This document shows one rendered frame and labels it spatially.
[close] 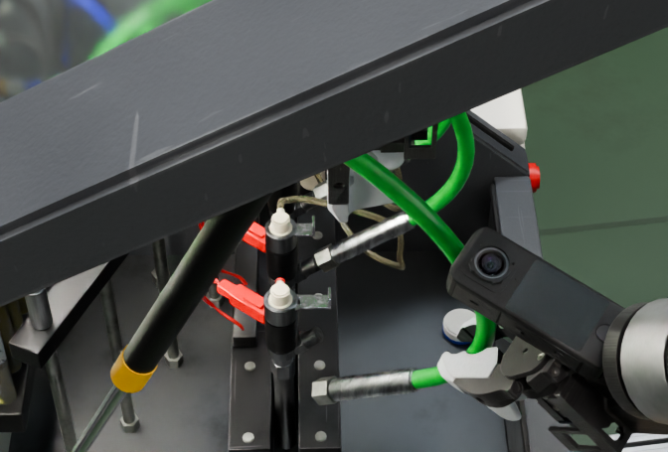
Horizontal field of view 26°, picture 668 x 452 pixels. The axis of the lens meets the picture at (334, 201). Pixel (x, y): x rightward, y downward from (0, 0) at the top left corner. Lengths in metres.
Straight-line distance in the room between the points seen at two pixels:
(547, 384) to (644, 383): 0.09
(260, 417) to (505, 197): 0.39
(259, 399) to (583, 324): 0.48
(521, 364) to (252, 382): 0.44
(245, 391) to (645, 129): 1.82
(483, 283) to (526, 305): 0.03
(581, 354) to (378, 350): 0.66
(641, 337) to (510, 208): 0.68
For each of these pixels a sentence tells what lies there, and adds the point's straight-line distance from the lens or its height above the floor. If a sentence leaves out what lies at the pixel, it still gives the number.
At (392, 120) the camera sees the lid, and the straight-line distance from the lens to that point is 0.54.
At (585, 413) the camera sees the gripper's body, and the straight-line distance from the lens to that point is 0.93.
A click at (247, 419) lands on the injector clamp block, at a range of 1.31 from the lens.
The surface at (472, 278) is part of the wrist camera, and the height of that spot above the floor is 1.37.
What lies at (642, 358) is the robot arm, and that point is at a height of 1.39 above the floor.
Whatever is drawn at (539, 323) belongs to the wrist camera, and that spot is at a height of 1.36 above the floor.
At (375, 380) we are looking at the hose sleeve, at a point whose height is 1.17.
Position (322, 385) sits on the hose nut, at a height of 1.14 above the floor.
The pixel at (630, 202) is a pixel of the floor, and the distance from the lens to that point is 2.87.
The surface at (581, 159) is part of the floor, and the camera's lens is 2.94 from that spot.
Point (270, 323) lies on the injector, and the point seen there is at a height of 1.11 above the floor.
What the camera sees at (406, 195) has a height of 1.38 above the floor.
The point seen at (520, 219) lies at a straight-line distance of 1.51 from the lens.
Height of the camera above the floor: 2.05
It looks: 47 degrees down
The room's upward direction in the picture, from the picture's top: straight up
